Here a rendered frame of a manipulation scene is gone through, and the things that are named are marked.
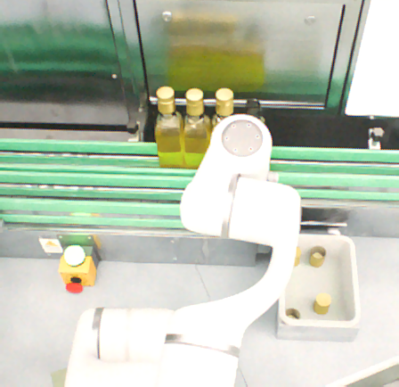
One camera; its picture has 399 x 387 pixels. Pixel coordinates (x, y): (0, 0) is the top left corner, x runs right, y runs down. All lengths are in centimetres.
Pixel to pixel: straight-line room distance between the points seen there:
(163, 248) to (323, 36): 58
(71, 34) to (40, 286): 58
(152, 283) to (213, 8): 63
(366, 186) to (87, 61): 68
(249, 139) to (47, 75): 82
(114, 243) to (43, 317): 23
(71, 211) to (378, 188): 68
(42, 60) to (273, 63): 52
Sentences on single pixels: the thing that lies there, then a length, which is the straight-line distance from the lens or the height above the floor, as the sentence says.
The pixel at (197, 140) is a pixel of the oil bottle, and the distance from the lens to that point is 123.
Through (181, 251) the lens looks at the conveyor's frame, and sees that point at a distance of 136.
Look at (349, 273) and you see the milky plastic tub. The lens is 135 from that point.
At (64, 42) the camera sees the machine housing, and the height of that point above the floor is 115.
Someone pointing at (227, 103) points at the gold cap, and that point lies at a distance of 117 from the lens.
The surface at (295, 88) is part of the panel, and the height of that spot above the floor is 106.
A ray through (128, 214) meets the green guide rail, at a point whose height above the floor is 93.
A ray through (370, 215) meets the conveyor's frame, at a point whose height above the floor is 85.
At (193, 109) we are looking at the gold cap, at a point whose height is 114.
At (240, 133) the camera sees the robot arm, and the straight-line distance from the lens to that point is 70.
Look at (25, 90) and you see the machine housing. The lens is 150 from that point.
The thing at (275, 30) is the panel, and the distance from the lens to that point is 123.
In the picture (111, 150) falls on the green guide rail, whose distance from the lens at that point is 139.
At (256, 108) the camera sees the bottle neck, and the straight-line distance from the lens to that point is 118.
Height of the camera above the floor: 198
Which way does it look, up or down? 56 degrees down
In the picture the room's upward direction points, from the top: straight up
